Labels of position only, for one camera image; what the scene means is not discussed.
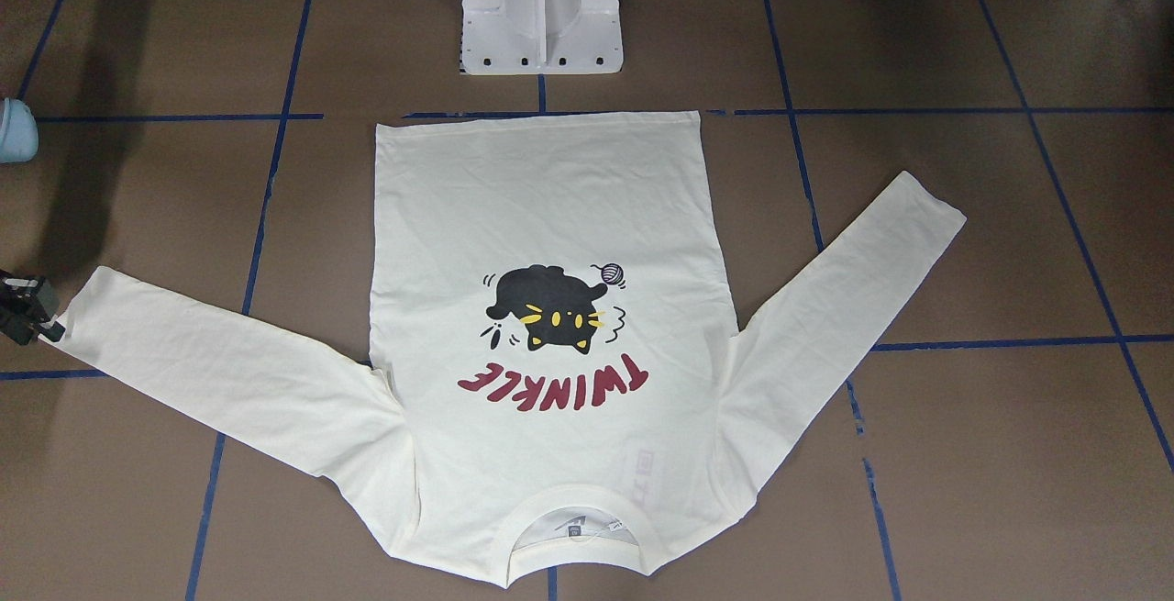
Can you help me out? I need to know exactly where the white pedestal column base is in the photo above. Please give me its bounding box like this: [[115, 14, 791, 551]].
[[459, 0, 625, 77]]

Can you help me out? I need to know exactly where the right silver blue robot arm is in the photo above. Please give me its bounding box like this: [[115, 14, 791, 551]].
[[1, 97, 66, 346]]

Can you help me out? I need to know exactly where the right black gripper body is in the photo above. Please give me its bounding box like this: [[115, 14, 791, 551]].
[[1, 271, 58, 345]]

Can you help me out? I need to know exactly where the cream long sleeve shirt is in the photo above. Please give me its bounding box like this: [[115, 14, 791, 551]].
[[58, 112, 966, 587]]

